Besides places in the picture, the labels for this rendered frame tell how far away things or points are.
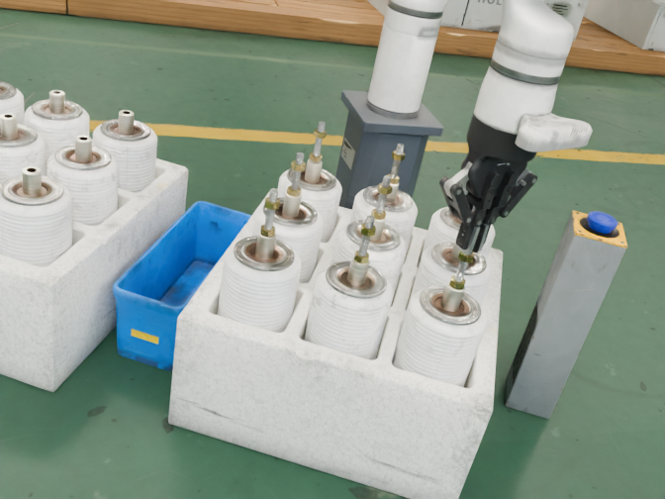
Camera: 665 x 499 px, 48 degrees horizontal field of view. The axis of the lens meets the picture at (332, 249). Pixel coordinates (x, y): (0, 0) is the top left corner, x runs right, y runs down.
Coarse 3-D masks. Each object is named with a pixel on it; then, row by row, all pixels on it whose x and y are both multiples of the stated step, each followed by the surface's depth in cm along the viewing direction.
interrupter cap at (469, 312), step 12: (432, 288) 92; (444, 288) 92; (420, 300) 89; (432, 300) 90; (468, 300) 91; (432, 312) 87; (444, 312) 88; (456, 312) 89; (468, 312) 89; (480, 312) 89; (456, 324) 86; (468, 324) 87
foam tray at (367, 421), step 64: (320, 256) 110; (192, 320) 90; (192, 384) 95; (256, 384) 92; (320, 384) 90; (384, 384) 88; (448, 384) 88; (256, 448) 97; (320, 448) 95; (384, 448) 92; (448, 448) 90
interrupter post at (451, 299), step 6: (450, 288) 88; (444, 294) 89; (450, 294) 88; (456, 294) 88; (462, 294) 88; (444, 300) 89; (450, 300) 88; (456, 300) 88; (444, 306) 89; (450, 306) 88; (456, 306) 89
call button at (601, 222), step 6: (588, 216) 100; (594, 216) 100; (600, 216) 100; (606, 216) 101; (588, 222) 101; (594, 222) 99; (600, 222) 99; (606, 222) 99; (612, 222) 99; (594, 228) 100; (600, 228) 99; (606, 228) 99; (612, 228) 99
